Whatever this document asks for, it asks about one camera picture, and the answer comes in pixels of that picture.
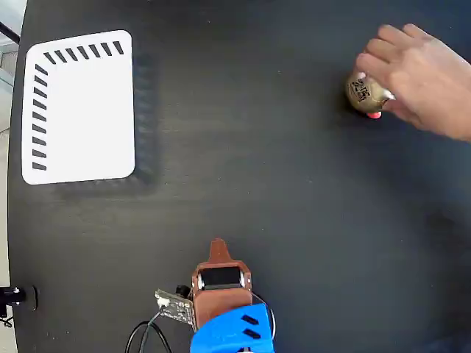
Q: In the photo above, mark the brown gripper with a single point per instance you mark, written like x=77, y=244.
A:
x=221, y=301

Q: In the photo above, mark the gold round toy red knobs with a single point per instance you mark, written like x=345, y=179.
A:
x=362, y=97

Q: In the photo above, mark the white tray with black stripes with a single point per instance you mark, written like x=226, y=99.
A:
x=88, y=117

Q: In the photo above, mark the person's bare hand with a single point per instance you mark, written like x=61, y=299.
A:
x=427, y=81

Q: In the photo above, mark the black metal rod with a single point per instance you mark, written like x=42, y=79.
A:
x=9, y=32

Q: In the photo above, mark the bare camera circuit board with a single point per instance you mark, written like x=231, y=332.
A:
x=176, y=307

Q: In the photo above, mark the black clamp mount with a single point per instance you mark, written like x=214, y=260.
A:
x=13, y=295

